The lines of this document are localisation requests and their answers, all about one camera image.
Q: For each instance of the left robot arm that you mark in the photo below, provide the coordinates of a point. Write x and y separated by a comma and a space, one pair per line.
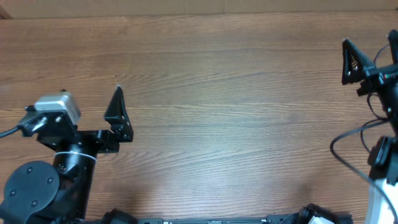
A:
39, 192

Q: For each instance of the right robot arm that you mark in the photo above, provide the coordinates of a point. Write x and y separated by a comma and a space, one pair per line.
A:
382, 204

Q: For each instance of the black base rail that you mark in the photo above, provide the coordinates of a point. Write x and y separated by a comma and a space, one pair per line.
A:
269, 219

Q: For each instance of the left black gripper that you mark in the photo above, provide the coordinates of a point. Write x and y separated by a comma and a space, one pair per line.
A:
109, 142

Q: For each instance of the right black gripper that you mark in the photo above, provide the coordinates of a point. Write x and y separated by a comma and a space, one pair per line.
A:
362, 65

